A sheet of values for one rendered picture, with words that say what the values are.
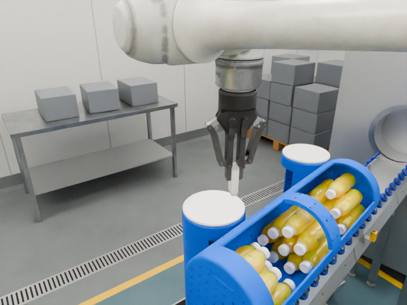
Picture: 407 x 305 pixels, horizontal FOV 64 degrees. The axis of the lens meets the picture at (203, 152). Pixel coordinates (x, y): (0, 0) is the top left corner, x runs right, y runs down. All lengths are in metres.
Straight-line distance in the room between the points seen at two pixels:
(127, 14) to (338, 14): 0.25
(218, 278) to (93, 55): 3.42
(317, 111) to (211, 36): 3.70
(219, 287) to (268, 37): 0.71
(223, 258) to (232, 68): 0.52
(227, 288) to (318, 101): 3.35
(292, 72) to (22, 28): 3.01
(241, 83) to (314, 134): 3.64
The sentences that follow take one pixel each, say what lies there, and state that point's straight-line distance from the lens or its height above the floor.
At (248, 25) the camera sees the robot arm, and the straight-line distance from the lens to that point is 0.40.
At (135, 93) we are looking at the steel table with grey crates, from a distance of 3.46.
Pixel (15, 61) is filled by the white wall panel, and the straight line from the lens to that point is 3.89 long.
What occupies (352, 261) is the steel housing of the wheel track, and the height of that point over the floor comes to 0.86.
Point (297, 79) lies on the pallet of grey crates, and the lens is 4.30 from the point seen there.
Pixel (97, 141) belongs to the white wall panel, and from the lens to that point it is 4.27.
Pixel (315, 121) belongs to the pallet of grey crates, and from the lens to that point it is 4.15.
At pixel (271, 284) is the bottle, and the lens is 1.02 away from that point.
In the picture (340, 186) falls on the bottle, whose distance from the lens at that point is 1.44.
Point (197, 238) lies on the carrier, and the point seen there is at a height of 0.95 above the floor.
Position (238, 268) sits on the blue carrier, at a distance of 0.89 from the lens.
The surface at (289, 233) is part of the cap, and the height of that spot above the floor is 1.15.
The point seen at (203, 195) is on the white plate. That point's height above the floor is 1.04.
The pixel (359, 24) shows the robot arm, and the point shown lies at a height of 1.83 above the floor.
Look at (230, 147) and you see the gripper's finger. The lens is 0.67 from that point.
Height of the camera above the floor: 1.85
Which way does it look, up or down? 24 degrees down
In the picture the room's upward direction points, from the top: straight up
